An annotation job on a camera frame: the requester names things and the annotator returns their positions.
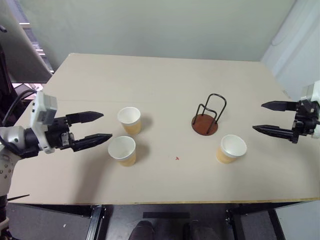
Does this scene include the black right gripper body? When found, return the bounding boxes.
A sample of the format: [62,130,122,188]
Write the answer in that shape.
[291,99,320,145]

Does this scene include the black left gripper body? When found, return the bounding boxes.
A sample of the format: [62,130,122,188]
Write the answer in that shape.
[45,114,76,151]

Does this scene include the yellow paper cup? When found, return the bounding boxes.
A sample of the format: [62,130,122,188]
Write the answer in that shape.
[107,135,137,167]
[117,106,143,136]
[215,134,248,165]

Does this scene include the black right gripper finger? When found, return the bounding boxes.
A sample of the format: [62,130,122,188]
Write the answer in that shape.
[261,100,301,112]
[252,124,296,141]

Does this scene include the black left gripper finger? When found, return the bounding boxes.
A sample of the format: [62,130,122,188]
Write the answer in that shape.
[70,133,113,153]
[65,111,105,125]

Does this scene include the dark rounded shape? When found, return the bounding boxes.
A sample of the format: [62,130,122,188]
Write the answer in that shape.
[128,219,155,240]

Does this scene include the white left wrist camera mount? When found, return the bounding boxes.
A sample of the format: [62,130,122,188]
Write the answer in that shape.
[29,90,59,154]

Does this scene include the wire cup rack wooden base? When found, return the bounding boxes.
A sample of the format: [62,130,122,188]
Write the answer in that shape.
[191,93,228,136]

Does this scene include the black table leg frame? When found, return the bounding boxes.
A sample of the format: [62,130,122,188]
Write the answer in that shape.
[84,204,108,240]
[224,203,247,240]

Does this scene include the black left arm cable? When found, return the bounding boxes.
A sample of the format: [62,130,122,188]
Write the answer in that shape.
[0,89,38,126]

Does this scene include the grey partition panel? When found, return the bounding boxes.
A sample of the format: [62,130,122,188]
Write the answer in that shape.
[3,0,55,85]

